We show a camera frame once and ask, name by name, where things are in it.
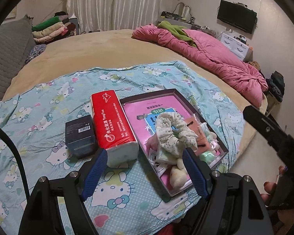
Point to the dark navy small box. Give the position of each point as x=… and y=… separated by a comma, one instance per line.
x=80, y=137

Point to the purple plush toy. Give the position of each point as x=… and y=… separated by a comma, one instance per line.
x=178, y=174

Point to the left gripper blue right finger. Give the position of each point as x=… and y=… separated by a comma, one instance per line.
x=199, y=173

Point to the pink hairclip packet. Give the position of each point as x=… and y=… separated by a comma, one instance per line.
x=202, y=142

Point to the stack of folded blankets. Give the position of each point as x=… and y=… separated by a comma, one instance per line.
x=58, y=27

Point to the pink quilt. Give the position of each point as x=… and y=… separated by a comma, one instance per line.
x=213, y=56

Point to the white floral scrunchie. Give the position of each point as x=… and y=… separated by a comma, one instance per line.
x=173, y=134

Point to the grey quilted sofa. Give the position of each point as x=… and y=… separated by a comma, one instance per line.
x=16, y=42

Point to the green mint tissue packet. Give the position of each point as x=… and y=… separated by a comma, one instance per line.
x=208, y=157

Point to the Hello Kitty blue bedsheet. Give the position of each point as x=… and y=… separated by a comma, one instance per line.
x=35, y=122

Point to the beige teddy bear pink bow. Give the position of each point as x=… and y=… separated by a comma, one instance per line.
x=212, y=139

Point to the red tissue pack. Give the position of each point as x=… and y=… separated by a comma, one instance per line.
x=112, y=129

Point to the cluttered side table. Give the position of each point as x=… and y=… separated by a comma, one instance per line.
x=181, y=16

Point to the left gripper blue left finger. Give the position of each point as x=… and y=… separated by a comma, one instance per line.
x=91, y=172

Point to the green cloth on quilt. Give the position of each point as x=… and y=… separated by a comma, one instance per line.
x=177, y=31

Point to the shallow tray with pink book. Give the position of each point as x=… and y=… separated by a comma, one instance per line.
x=142, y=111

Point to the dark clothes pile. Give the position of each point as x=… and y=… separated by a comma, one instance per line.
x=276, y=85

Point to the round beige mattress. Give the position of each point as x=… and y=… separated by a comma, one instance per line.
x=111, y=49

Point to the white pleated curtain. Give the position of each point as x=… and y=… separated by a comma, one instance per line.
x=108, y=15

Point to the white drawer cabinet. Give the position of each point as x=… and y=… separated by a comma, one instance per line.
x=241, y=50

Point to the person's right hand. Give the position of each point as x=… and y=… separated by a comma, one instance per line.
x=270, y=187

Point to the green patterned tissue packet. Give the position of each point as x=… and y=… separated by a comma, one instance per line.
x=157, y=153

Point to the black wall television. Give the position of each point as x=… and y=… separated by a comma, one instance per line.
x=237, y=15

